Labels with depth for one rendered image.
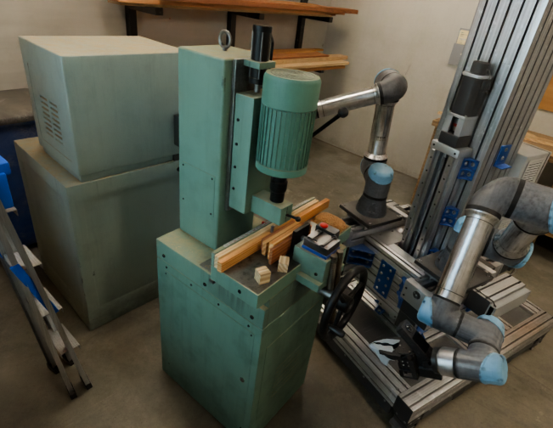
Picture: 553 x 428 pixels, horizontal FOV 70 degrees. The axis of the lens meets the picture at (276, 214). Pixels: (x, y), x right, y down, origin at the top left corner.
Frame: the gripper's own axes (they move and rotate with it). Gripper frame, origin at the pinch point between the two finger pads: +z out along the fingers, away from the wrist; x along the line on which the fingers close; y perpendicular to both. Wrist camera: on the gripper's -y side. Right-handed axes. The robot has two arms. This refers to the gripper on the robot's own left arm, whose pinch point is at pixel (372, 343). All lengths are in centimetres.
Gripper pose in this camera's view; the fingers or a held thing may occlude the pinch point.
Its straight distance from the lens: 129.5
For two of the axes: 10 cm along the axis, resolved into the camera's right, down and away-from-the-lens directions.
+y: 2.9, 9.4, 1.9
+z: -7.3, 0.9, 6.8
